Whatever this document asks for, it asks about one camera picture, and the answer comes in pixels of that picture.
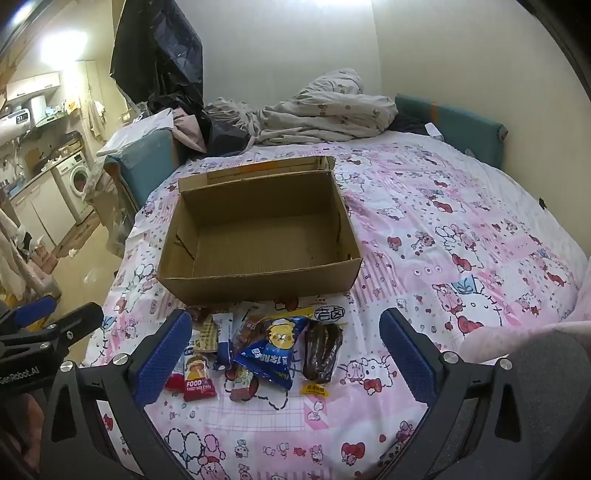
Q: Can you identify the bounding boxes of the brown meat snack packet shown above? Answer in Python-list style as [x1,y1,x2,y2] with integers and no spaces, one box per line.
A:
[231,314,264,356]

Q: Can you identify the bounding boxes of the white base cabinet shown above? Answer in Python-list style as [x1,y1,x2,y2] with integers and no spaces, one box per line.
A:
[9,175,77,247]

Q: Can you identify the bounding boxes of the white washing machine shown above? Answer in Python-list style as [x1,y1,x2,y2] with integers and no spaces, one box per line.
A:
[51,152,95,227]

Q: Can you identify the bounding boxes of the hanging white towel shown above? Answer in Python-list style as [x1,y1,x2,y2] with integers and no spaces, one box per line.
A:
[88,99,110,139]

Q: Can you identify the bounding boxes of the beige hanging cloth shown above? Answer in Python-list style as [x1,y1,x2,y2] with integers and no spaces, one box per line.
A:
[0,210,38,301]

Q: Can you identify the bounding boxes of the cartoon print bedsheet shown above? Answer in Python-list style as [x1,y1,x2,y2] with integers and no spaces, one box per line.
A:
[85,138,591,480]

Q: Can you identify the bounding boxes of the grey cloth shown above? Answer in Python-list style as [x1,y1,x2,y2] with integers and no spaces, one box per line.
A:
[505,332,591,480]

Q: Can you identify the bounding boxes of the brown cardboard box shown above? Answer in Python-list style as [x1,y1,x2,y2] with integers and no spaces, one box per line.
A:
[157,155,363,306]

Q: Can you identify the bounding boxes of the white wall cabinet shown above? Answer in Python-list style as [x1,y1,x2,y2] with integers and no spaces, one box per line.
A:
[7,71,63,102]

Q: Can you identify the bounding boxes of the white plastic mailer bag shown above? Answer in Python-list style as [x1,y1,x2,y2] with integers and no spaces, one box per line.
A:
[96,110,175,158]

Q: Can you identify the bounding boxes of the pale pink cloth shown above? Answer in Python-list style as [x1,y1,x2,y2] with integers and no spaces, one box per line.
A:
[462,320,591,367]

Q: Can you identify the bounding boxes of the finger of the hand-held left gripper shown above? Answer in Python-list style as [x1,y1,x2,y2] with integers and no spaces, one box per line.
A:
[0,295,58,340]
[0,302,105,366]

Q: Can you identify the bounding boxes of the black plastic sheet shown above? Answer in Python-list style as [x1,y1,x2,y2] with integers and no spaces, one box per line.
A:
[110,0,205,108]

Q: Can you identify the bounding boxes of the beige wafer packet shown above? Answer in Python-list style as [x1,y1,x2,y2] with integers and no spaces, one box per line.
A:
[191,314,218,355]

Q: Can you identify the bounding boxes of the white water heater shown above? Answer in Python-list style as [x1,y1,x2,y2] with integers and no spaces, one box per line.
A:
[0,108,34,142]

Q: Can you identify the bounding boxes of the blue chair with cover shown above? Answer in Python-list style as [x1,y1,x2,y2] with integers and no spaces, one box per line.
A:
[104,131,181,210]

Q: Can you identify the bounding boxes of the grey printed quilt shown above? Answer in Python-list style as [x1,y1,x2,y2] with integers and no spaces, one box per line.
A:
[203,68,399,147]

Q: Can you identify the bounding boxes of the teal padded bed board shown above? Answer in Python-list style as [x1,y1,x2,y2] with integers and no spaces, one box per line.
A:
[394,93,509,169]

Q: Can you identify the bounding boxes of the white red rice cake packet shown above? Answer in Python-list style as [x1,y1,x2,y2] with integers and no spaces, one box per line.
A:
[183,352,218,401]

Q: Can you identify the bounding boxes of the blue puffed chips bag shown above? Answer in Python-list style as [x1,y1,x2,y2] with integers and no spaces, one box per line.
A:
[233,316,309,387]

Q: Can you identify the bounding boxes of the white and blue snack packet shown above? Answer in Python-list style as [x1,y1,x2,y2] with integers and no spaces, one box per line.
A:
[212,313,234,371]

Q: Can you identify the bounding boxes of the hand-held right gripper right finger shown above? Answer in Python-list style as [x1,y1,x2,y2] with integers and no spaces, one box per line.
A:
[379,307,548,480]

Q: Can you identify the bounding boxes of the dark braised snack packet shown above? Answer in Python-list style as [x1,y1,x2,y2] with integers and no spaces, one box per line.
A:
[300,305,345,398]

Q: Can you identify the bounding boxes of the clear plastic bag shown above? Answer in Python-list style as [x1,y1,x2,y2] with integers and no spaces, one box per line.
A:
[85,157,139,259]

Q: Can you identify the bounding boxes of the maroon snack packet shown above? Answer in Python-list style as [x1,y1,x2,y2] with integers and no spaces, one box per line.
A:
[228,364,262,402]

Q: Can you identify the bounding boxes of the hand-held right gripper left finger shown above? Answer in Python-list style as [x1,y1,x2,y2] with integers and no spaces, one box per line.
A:
[41,309,194,480]

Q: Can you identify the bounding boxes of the black plastic bag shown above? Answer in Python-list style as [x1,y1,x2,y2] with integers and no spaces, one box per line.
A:
[148,90,253,156]

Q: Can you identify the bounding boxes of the dark cloth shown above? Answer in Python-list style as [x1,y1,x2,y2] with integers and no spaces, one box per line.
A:
[392,113,432,137]

